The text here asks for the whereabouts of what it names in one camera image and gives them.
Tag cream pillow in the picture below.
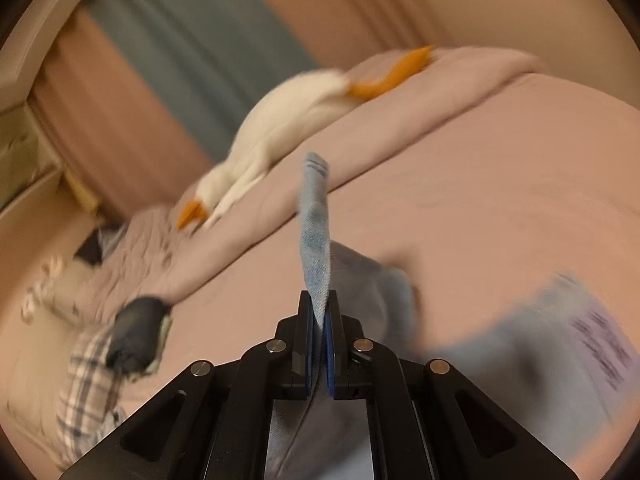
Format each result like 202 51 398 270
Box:
47 260 108 325

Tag small white plush toy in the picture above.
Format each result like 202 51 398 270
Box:
20 255 66 322

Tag pink duvet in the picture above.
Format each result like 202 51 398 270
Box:
90 45 551 311

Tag white goose plush toy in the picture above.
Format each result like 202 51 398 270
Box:
177 45 437 232

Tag dark clothing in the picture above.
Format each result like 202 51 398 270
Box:
75 230 109 266

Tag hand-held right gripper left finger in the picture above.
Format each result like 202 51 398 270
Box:
59 290 322 480

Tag pink curtain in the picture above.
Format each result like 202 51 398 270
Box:
225 0 506 88
31 10 217 222

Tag light blue denim pants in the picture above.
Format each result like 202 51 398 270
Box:
265 151 633 480

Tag dark blue folded pants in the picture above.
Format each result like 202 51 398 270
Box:
106 297 173 375

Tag plaid pillow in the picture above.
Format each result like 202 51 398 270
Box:
54 324 132 467

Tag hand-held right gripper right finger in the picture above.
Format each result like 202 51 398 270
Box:
324 292 582 480

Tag pink bed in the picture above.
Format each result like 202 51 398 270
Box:
0 70 640 480

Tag white bedside shelf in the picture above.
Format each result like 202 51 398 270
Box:
0 95 67 213

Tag teal curtain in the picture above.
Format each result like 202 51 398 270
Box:
82 0 322 162

